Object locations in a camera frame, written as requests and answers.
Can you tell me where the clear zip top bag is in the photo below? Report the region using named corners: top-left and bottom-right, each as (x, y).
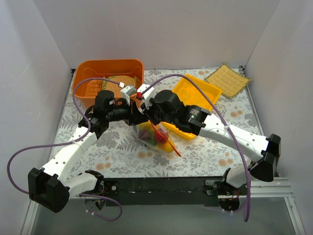
top-left (133, 121), bottom-right (181, 157)

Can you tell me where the red fake apple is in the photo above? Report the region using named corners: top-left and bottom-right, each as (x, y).
top-left (155, 132), bottom-right (169, 143)

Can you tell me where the orange green fake mango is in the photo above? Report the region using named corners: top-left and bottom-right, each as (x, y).
top-left (148, 134), bottom-right (158, 146)

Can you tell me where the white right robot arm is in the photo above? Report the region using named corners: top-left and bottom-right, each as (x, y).
top-left (143, 90), bottom-right (281, 195)

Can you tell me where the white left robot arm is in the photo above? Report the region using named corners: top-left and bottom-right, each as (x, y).
top-left (28, 86), bottom-right (148, 212)

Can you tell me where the dark purple fake plum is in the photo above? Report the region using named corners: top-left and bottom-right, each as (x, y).
top-left (138, 129), bottom-right (151, 141)

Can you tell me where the yellow fake lemon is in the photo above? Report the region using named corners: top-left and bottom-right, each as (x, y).
top-left (157, 139), bottom-right (175, 153)

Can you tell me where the round woven bamboo tray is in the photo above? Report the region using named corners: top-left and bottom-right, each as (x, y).
top-left (107, 75), bottom-right (135, 91)

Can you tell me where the orange plastic tub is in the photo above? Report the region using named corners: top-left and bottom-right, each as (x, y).
top-left (72, 59), bottom-right (144, 108)

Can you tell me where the yellow plastic tray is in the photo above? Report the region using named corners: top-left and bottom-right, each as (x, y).
top-left (161, 74), bottom-right (222, 141)

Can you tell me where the floral table cloth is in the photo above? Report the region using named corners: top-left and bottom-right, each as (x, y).
top-left (56, 68), bottom-right (263, 178)

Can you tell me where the square yellow bamboo mat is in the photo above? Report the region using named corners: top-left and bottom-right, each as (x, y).
top-left (204, 63), bottom-right (251, 98)

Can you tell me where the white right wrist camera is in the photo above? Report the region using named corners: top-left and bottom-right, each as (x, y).
top-left (136, 84), bottom-right (156, 110)

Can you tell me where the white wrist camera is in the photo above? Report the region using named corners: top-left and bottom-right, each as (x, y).
top-left (136, 84), bottom-right (156, 110)
top-left (120, 85), bottom-right (136, 104)

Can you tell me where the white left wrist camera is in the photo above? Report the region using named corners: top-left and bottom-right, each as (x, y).
top-left (120, 85), bottom-right (136, 104)

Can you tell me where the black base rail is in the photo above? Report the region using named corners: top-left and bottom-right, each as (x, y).
top-left (75, 176), bottom-right (242, 208)

